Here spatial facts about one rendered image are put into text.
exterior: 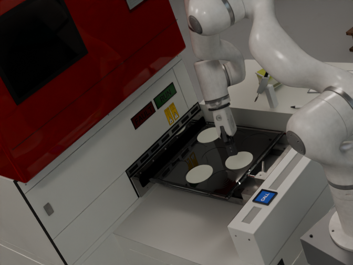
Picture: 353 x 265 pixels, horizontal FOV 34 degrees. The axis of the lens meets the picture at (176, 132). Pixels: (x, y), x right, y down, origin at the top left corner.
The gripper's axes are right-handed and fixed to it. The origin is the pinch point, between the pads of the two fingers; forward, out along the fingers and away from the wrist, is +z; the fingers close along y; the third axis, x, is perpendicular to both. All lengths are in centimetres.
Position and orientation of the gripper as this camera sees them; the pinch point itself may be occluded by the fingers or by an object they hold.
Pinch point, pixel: (231, 149)
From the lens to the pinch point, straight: 194.0
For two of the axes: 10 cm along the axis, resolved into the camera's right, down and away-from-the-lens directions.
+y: 2.4, -2.6, 9.3
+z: 2.9, 9.4, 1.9
